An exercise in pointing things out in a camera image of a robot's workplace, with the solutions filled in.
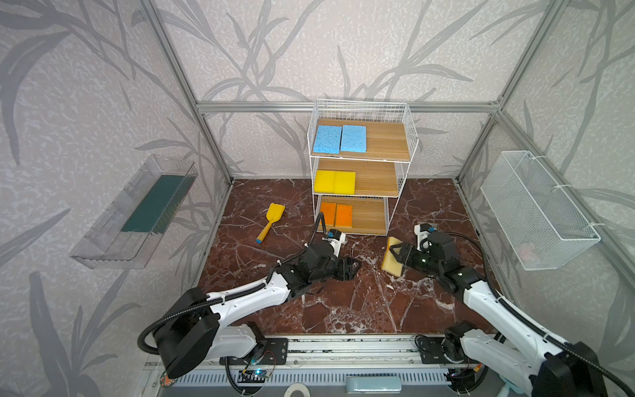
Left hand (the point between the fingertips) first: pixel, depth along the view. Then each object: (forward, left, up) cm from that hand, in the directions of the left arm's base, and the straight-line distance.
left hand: (359, 258), depth 78 cm
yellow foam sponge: (+23, +12, +11) cm, 28 cm away
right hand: (+6, -12, -1) cm, 14 cm away
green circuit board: (-30, +32, -17) cm, 47 cm away
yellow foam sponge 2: (+22, +5, +11) cm, 25 cm away
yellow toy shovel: (+27, +35, -16) cm, 47 cm away
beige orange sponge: (+25, +4, -12) cm, 28 cm away
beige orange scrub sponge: (+28, +10, -13) cm, 32 cm away
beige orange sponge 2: (-1, -10, -1) cm, 11 cm away
